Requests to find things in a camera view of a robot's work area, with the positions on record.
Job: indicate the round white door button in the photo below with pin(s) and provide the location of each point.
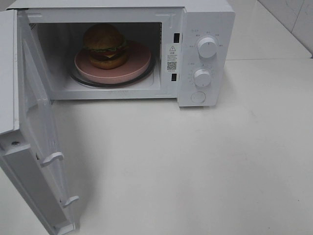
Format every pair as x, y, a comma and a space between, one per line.
198, 97

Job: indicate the pink round plate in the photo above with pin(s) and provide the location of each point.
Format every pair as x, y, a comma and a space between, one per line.
137, 64

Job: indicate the burger with lettuce and cheese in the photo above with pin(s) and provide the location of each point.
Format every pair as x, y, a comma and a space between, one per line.
107, 48

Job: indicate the white microwave door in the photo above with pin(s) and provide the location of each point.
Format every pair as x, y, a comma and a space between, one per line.
30, 153

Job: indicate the glass microwave turntable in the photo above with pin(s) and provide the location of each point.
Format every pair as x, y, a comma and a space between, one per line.
78, 77

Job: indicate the lower white timer knob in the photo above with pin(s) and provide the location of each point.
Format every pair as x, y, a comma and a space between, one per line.
202, 78

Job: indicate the white microwave oven body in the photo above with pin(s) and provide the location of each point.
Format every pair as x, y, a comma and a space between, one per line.
169, 28

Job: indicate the upper white power knob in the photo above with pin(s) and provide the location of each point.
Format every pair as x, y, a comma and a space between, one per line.
207, 46

